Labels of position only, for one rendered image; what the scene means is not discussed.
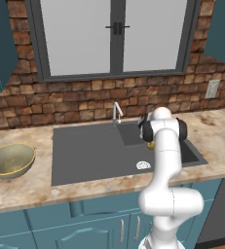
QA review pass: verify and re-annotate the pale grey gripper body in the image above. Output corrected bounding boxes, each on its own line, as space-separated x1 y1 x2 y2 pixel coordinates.
136 113 150 129

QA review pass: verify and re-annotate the yellow squash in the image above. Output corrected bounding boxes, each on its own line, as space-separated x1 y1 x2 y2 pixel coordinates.
145 140 157 151

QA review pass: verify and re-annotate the white round sink drain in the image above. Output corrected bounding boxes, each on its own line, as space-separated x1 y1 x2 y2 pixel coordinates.
135 160 152 171

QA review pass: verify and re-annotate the dark grey sink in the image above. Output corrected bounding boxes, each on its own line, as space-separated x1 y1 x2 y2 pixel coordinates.
51 120 209 187

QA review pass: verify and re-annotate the olive bowl with yellow rim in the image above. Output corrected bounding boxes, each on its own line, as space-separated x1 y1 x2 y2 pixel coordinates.
0 142 37 180

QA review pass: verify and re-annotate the silver tap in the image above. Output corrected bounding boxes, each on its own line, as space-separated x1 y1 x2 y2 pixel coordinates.
112 101 125 127

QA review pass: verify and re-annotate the grey framed window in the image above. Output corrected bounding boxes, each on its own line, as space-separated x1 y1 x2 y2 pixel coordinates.
24 0 203 83

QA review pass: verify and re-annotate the dark grey dishwasher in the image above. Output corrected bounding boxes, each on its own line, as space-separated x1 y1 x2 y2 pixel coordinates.
195 175 225 248

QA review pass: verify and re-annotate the pale grey wall socket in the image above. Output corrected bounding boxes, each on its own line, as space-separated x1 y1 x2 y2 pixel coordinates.
204 79 221 100

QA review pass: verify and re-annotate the silver cupboard handle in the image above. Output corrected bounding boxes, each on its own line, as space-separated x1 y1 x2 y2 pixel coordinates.
134 215 142 242
119 218 126 245

